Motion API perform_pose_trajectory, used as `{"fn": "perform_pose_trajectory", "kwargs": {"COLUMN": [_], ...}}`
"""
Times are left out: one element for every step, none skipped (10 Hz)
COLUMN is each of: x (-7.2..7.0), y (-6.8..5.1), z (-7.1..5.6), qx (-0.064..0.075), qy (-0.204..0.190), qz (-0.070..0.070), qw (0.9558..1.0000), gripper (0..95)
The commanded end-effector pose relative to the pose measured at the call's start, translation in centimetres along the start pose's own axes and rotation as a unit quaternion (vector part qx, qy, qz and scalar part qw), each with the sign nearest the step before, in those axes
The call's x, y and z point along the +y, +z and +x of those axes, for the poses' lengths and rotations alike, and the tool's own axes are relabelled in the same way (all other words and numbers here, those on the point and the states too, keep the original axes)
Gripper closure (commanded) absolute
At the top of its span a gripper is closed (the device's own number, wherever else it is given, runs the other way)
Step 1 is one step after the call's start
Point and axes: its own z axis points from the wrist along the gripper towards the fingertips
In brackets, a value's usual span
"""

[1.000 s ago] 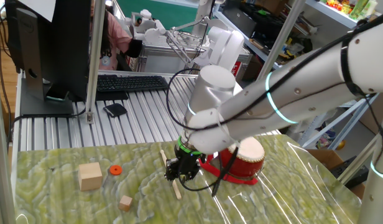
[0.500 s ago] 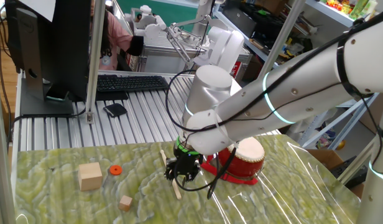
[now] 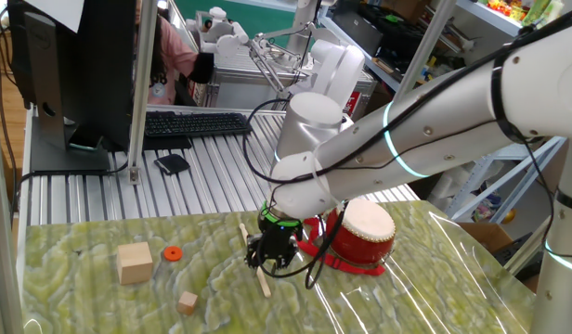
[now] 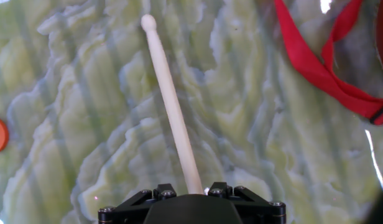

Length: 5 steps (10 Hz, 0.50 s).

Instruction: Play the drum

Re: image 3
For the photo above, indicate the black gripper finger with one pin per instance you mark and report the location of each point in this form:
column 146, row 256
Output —
column 286, row 260
column 256, row 253

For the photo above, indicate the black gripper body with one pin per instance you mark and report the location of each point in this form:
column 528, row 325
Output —
column 279, row 236

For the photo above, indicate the pale wooden drumstick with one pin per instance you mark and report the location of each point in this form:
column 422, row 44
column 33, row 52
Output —
column 263, row 283

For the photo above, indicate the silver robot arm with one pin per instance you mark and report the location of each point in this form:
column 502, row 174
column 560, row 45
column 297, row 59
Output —
column 430, row 134

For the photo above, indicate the red drum white skin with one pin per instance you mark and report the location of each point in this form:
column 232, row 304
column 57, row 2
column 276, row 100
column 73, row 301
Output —
column 360, row 246

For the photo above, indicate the green marble pattern mat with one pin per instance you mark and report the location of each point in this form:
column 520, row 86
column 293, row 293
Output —
column 211, row 297

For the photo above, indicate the small wooden cube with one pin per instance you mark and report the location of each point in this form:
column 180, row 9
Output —
column 187, row 304

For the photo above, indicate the large wooden block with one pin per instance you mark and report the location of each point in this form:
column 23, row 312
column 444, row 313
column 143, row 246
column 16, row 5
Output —
column 135, row 264

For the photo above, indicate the black wallet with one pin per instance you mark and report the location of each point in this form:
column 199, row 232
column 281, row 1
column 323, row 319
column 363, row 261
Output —
column 172, row 163

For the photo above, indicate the black keyboard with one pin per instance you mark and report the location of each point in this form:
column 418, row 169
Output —
column 198, row 124

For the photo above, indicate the black flat pad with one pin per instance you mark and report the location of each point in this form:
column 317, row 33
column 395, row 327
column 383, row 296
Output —
column 167, row 143

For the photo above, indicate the aluminium equipment case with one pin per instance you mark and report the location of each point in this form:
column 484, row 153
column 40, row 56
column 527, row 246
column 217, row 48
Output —
column 239, row 93

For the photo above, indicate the white haptic control device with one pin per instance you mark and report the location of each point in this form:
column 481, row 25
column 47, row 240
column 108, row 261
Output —
column 337, row 65

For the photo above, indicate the white foam blocks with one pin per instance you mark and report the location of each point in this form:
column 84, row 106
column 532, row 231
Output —
column 453, row 185

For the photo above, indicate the cardboard box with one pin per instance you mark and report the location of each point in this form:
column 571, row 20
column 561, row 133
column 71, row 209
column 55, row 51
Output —
column 490, row 236

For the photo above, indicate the colourful toy pile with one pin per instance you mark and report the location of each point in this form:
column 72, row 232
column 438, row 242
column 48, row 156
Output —
column 485, row 209

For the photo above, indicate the person in pink sweater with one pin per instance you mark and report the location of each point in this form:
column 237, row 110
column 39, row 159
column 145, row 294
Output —
column 174, row 51

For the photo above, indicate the dark grey box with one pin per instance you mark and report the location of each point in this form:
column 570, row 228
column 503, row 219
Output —
column 355, row 30

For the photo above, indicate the teal partition board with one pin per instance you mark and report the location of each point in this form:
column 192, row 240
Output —
column 249, row 14

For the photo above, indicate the yellow ball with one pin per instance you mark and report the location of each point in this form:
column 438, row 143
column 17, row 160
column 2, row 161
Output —
column 509, row 216

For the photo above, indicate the black box device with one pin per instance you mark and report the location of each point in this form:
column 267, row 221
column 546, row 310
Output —
column 523, row 273

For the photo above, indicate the black computer monitor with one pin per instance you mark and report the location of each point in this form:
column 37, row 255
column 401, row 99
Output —
column 95, row 69

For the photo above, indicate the white metal shelf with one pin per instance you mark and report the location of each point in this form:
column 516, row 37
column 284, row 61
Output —
column 492, row 14

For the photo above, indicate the white paper sheet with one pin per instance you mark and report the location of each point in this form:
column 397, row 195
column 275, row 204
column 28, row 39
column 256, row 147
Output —
column 58, row 11

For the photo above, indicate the colourful small toys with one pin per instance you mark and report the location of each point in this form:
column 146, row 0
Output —
column 504, row 7

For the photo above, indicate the green packets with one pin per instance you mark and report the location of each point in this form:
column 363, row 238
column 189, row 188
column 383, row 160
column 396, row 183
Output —
column 539, row 11

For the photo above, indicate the aluminium frame post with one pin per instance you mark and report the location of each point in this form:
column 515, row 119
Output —
column 430, row 32
column 0, row 232
column 523, row 253
column 141, row 93

